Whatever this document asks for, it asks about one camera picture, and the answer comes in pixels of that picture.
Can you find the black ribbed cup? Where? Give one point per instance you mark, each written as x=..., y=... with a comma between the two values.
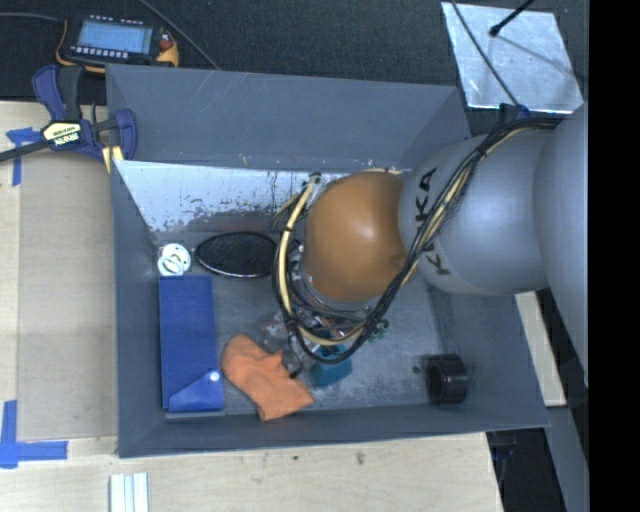
x=447, y=380

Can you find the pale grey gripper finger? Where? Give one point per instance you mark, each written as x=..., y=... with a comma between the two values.
x=274, y=339
x=291, y=361

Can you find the pale wood board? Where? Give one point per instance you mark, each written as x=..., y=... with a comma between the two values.
x=65, y=300

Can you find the orange cloth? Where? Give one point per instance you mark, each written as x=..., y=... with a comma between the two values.
x=260, y=375

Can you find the grey metal bin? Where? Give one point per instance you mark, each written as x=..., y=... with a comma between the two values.
x=280, y=120

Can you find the teal blue block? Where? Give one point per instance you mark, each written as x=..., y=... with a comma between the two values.
x=330, y=372

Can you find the blue flat box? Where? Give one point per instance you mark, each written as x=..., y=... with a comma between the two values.
x=186, y=330

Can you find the black oval mesh strainer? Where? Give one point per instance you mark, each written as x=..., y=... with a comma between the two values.
x=236, y=254

